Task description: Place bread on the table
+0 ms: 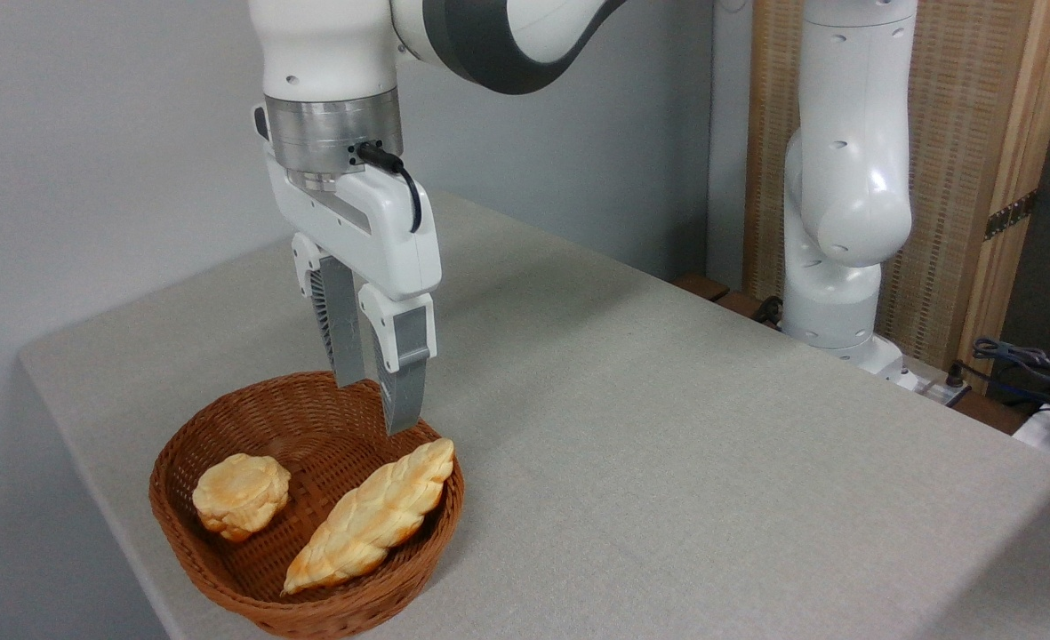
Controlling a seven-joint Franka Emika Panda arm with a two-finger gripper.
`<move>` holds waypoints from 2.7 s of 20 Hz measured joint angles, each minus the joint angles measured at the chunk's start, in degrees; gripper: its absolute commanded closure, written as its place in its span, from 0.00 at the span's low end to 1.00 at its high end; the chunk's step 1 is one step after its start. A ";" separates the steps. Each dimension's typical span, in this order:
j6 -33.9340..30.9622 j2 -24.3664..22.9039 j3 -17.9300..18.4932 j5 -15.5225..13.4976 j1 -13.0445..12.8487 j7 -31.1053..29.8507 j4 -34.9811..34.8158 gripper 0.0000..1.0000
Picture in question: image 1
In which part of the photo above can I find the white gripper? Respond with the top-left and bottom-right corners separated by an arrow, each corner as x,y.
263,149 -> 443,436

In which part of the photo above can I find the long braided bread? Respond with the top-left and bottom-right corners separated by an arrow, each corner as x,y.
282,437 -> 456,596

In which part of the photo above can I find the round bread roll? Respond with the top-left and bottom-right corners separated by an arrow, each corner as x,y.
191,453 -> 293,543

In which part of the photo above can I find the brown wicker basket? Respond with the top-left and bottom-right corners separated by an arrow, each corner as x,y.
148,371 -> 466,640

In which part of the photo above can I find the brown wooden block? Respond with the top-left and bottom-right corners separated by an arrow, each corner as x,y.
672,273 -> 732,304

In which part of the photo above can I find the wooden woven screen panel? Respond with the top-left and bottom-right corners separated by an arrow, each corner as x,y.
744,0 -> 1050,392

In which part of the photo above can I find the dark metal hinge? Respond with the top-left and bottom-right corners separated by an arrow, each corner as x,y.
983,189 -> 1039,242

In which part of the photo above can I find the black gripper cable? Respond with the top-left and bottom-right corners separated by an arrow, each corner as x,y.
356,140 -> 424,235

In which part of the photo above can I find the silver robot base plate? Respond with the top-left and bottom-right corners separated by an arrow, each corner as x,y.
896,356 -> 972,408

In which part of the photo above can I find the bundle of dark cables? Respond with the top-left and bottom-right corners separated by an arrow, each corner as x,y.
947,334 -> 1050,412

